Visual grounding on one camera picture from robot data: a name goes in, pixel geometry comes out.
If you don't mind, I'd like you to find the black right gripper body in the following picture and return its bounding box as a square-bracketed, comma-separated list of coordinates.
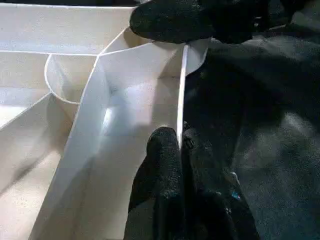
[219, 0, 307, 44]

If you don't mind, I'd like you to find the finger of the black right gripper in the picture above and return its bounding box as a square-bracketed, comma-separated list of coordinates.
[129, 0, 227, 45]

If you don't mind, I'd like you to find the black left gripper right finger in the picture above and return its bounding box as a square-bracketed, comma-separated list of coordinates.
[181, 122, 261, 240]

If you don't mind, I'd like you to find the black work mat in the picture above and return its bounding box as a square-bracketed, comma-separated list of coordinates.
[180, 10, 320, 240]

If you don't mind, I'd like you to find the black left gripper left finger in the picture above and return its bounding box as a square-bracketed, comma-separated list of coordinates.
[123, 126, 185, 240]

